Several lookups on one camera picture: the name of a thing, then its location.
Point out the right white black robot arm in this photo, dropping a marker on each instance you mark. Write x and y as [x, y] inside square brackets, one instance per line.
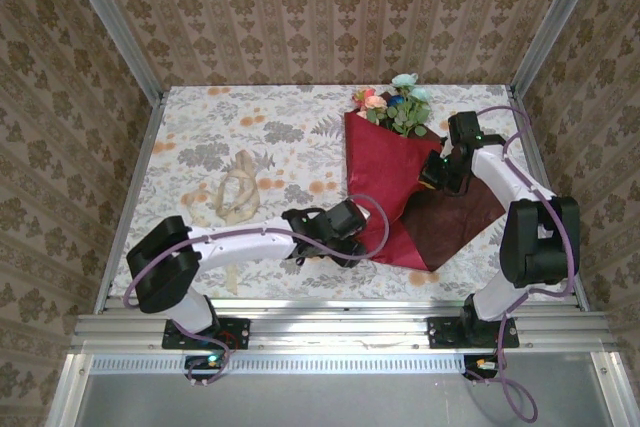
[540, 242]

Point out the red wrapping paper sheet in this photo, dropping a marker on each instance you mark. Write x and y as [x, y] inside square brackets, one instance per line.
[380, 172]

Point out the grey metal panel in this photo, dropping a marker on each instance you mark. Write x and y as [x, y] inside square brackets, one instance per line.
[340, 402]

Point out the aluminium frame post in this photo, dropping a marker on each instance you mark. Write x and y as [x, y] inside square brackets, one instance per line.
[122, 32]
[555, 22]

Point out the aluminium table edge rail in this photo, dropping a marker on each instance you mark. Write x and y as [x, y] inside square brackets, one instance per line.
[340, 306]

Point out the floral tablecloth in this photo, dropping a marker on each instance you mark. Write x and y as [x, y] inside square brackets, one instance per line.
[280, 127]

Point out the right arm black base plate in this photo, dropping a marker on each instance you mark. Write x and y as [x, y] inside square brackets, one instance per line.
[437, 334]

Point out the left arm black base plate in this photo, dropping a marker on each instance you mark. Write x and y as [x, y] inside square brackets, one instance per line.
[240, 334]

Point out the aluminium lower frame bar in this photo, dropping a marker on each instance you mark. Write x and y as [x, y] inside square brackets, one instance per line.
[612, 392]
[67, 392]

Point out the small black connector board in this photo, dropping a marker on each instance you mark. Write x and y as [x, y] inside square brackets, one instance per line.
[200, 362]
[472, 364]

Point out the peach fake flower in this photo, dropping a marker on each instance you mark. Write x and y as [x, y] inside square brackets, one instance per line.
[376, 103]

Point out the beige ribbon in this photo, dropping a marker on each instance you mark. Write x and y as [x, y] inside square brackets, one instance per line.
[245, 162]

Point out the dark blue fake flower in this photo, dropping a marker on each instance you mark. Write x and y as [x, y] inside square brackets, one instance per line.
[397, 100]

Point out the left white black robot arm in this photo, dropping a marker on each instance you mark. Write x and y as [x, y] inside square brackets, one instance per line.
[160, 267]

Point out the aluminium mounting rail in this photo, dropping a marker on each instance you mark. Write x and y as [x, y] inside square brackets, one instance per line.
[340, 332]

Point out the aluminium table side rail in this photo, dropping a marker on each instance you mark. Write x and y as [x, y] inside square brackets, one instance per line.
[521, 122]
[150, 127]

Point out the light blue fake flower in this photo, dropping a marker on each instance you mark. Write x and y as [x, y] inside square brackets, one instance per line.
[405, 80]

